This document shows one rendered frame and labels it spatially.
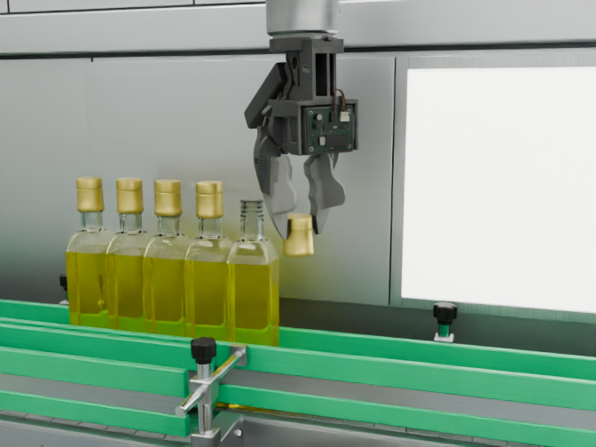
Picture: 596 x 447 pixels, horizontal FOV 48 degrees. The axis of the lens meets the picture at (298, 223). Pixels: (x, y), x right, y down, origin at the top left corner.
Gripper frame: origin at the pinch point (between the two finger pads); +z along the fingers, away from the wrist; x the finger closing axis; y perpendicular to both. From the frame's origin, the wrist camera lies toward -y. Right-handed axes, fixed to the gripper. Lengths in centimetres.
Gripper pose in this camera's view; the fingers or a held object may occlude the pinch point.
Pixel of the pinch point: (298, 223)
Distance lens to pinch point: 75.9
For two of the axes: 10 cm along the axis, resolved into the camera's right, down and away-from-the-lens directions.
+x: 8.8, -1.2, 4.5
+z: 0.2, 9.8, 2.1
